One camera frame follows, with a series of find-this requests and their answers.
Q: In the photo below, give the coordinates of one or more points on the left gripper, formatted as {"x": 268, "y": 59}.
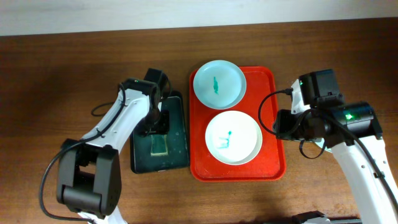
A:
{"x": 147, "y": 130}

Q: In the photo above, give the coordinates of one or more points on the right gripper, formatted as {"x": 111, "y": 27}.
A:
{"x": 282, "y": 123}

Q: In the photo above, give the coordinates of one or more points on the mint green plate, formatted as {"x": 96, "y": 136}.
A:
{"x": 320, "y": 143}

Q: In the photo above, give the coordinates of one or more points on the green and yellow sponge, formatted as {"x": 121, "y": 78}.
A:
{"x": 159, "y": 145}

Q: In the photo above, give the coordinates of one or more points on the white plate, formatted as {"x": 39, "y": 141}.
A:
{"x": 233, "y": 138}

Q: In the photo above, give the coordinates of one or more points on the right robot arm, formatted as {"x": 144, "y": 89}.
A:
{"x": 351, "y": 131}

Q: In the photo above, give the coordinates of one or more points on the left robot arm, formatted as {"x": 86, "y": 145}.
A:
{"x": 89, "y": 176}

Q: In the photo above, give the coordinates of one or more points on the black rectangular tray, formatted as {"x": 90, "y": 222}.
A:
{"x": 178, "y": 154}

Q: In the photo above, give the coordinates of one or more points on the red plastic serving tray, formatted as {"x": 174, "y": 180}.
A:
{"x": 268, "y": 165}

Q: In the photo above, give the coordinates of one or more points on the light blue plate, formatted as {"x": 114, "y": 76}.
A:
{"x": 219, "y": 84}

